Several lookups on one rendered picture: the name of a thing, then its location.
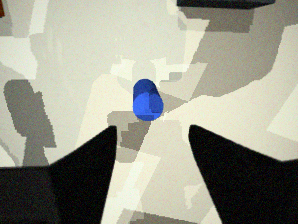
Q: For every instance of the dark grey block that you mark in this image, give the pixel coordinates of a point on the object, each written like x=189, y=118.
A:
x=232, y=4

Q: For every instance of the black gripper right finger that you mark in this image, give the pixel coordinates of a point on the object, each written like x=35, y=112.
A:
x=246, y=187

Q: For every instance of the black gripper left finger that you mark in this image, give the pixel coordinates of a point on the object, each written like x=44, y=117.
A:
x=72, y=190

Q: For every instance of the dark blue marker cap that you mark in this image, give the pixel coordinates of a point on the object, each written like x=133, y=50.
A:
x=147, y=103

